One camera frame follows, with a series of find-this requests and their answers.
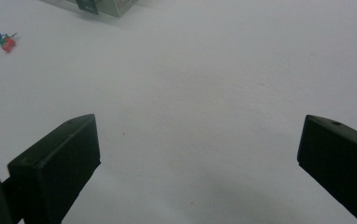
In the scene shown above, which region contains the black label tag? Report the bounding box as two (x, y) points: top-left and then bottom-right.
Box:
(76, 0), (100, 15)

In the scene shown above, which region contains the red push pin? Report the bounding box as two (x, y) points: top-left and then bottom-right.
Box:
(1, 37), (17, 53)

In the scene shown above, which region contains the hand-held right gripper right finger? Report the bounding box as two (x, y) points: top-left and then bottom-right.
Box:
(296, 114), (357, 224)

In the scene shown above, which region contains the green push pin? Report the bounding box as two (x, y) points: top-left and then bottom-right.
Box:
(0, 32), (19, 46)

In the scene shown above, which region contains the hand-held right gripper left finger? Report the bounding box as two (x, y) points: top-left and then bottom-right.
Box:
(2, 113), (102, 224)

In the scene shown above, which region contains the clear plastic compartment box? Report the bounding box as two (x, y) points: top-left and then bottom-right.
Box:
(65, 0), (139, 18)

